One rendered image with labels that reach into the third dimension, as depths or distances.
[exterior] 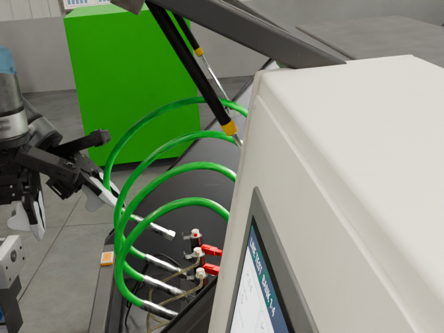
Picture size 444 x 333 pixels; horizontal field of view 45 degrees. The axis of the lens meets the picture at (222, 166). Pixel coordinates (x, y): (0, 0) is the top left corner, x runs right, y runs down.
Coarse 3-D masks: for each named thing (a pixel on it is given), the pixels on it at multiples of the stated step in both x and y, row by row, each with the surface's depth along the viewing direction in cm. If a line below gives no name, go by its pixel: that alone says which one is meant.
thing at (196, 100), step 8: (200, 96) 109; (168, 104) 109; (176, 104) 109; (184, 104) 109; (224, 104) 110; (232, 104) 110; (152, 112) 109; (160, 112) 109; (240, 112) 111; (144, 120) 110; (136, 128) 110; (128, 136) 110; (120, 144) 111; (112, 152) 112; (112, 160) 112; (104, 168) 113; (104, 176) 113; (104, 184) 114
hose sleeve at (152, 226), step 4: (136, 216) 118; (136, 220) 117; (140, 220) 118; (152, 224) 119; (156, 224) 119; (148, 228) 118; (152, 228) 118; (156, 228) 119; (160, 228) 119; (164, 228) 120; (156, 232) 119; (160, 232) 119; (164, 232) 119; (164, 236) 120
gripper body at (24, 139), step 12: (0, 144) 93; (12, 144) 93; (0, 156) 96; (12, 156) 96; (0, 168) 96; (12, 168) 97; (24, 168) 96; (0, 180) 95; (12, 180) 95; (24, 180) 95; (36, 180) 100; (0, 192) 96; (12, 192) 97; (36, 192) 99; (0, 204) 97
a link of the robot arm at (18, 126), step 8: (24, 112) 95; (0, 120) 91; (8, 120) 92; (16, 120) 93; (24, 120) 94; (0, 128) 92; (8, 128) 92; (16, 128) 93; (24, 128) 94; (0, 136) 92; (8, 136) 92; (16, 136) 93
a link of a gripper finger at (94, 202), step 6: (96, 180) 114; (84, 186) 114; (102, 186) 114; (84, 192) 114; (90, 192) 114; (102, 192) 112; (108, 192) 114; (90, 198) 114; (96, 198) 114; (102, 198) 113; (108, 198) 113; (114, 198) 114; (90, 204) 114; (96, 204) 114; (102, 204) 114; (108, 204) 113; (114, 204) 113; (90, 210) 114
